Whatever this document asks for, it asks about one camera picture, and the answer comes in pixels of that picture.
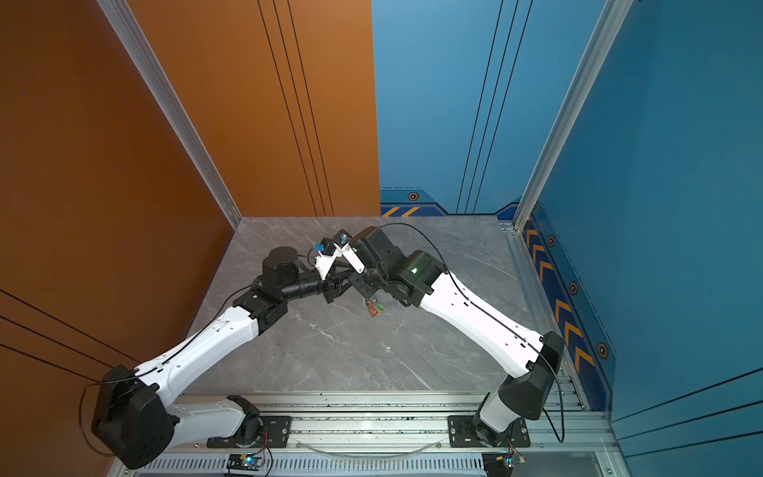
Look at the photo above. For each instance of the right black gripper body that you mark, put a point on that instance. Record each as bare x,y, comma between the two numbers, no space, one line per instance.
366,283

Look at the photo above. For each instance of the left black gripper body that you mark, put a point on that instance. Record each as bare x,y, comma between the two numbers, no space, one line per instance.
330,287

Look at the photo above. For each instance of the bunch of coloured key tags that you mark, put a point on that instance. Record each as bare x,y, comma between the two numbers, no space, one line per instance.
374,307

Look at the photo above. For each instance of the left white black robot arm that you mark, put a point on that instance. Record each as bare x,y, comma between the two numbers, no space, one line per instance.
136,415

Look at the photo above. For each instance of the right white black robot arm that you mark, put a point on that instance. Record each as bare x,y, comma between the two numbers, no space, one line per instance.
530,360

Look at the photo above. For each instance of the left green circuit board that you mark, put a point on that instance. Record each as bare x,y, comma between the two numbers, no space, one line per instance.
247,464

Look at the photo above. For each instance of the green circuit board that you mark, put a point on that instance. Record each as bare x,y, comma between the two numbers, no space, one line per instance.
501,464
247,464

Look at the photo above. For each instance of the right green circuit board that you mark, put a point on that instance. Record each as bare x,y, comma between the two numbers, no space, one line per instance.
501,464

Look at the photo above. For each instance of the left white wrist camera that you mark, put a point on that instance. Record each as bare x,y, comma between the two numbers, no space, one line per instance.
327,252

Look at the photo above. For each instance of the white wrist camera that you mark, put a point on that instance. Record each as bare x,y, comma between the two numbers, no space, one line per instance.
327,252
348,252

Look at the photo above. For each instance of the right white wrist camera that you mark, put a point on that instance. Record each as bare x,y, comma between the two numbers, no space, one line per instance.
348,252

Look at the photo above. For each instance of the aluminium rail frame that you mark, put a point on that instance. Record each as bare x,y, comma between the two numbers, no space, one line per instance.
388,433

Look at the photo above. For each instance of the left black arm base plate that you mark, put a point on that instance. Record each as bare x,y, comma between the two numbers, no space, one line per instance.
272,431

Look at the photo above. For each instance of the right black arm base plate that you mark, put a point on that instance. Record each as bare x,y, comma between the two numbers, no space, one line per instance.
465,431

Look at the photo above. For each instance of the left aluminium corner post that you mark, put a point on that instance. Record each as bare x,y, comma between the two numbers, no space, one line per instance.
132,38

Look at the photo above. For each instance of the aluminium corner post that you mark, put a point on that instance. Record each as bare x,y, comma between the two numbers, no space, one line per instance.
605,32
132,38

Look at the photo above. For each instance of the right aluminium corner post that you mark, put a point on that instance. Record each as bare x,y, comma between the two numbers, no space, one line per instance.
605,32

